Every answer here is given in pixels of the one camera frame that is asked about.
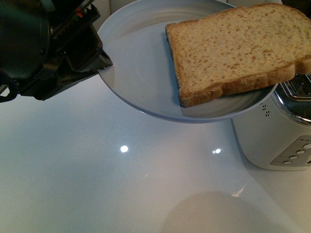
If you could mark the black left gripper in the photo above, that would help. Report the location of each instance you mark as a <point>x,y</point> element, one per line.
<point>48,46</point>

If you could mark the slice of brown bread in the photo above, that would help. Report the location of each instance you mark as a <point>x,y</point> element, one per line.
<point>238,50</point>

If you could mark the silver two-slot toaster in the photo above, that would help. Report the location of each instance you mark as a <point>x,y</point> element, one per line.
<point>276,135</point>

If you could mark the light blue round plate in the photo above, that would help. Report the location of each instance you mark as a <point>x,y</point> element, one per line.
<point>142,74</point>

